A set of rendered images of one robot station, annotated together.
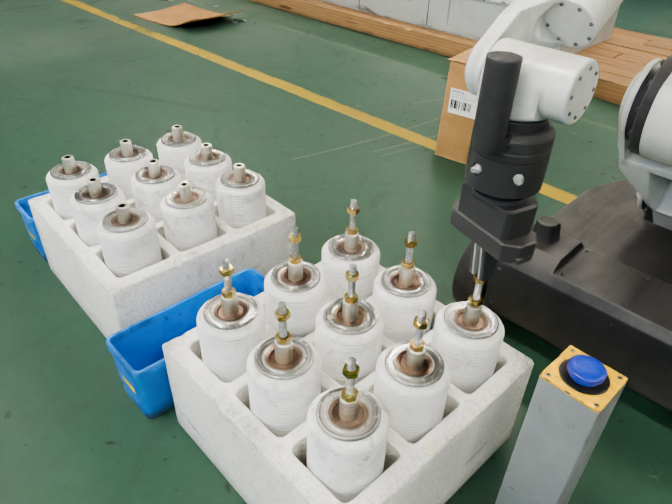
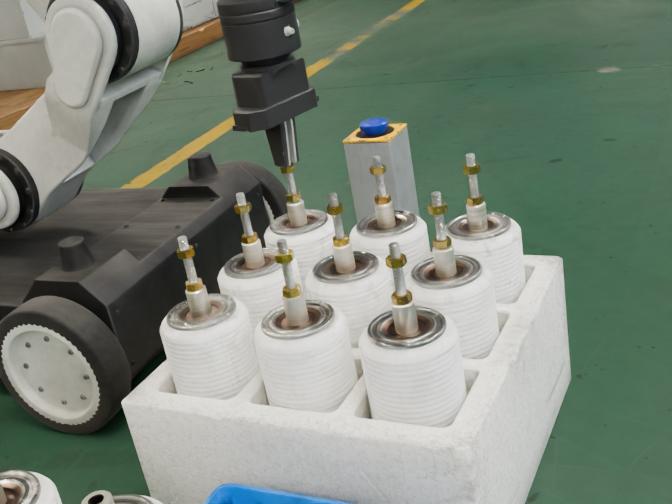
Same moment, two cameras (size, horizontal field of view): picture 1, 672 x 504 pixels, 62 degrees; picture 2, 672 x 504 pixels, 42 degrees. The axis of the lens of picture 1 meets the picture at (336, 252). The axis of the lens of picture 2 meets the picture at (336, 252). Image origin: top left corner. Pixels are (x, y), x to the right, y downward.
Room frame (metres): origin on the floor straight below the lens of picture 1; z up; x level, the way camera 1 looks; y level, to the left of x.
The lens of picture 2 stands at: (0.84, 0.83, 0.66)
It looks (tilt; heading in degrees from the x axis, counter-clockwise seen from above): 24 degrees down; 254
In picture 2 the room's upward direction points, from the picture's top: 11 degrees counter-clockwise
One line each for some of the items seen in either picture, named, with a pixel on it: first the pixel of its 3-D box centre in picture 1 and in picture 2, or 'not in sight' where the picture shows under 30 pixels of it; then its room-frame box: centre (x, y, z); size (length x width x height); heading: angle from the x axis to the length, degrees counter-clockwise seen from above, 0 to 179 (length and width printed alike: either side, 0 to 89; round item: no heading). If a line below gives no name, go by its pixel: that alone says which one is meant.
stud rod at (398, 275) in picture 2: (227, 282); (399, 280); (0.59, 0.14, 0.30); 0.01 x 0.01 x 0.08
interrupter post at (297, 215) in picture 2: (472, 313); (297, 213); (0.59, -0.19, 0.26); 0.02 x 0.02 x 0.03
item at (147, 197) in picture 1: (162, 214); not in sight; (0.98, 0.36, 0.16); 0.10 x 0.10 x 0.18
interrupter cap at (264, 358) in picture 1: (283, 357); (446, 272); (0.50, 0.06, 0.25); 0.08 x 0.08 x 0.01
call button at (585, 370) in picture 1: (585, 372); (374, 128); (0.43, -0.28, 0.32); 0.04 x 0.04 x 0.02
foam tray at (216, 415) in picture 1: (345, 393); (368, 389); (0.59, -0.02, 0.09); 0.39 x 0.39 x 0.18; 44
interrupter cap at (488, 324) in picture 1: (470, 320); (299, 222); (0.59, -0.19, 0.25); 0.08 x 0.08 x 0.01
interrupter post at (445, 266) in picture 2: (283, 350); (444, 261); (0.50, 0.06, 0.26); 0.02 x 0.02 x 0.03
